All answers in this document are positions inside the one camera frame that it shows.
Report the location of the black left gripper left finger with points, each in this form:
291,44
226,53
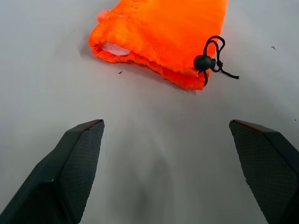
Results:
63,172

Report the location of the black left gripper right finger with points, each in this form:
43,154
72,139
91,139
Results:
268,168

